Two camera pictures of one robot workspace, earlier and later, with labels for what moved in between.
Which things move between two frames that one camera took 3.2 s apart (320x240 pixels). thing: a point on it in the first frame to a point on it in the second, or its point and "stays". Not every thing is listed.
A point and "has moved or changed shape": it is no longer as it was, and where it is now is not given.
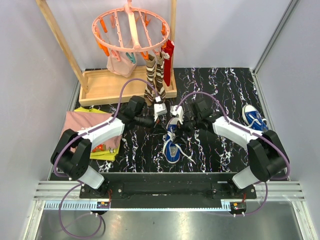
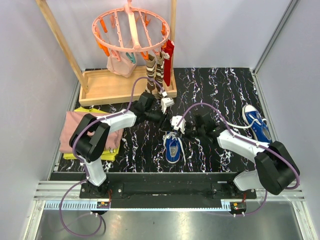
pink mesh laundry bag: x=125 y=67 stays
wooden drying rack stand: x=100 y=87 stays
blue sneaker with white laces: x=171 y=147 has moved or changed shape
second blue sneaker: x=253 y=119 stays
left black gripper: x=153 y=122 to x=163 y=118
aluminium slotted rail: x=92 y=205 stays
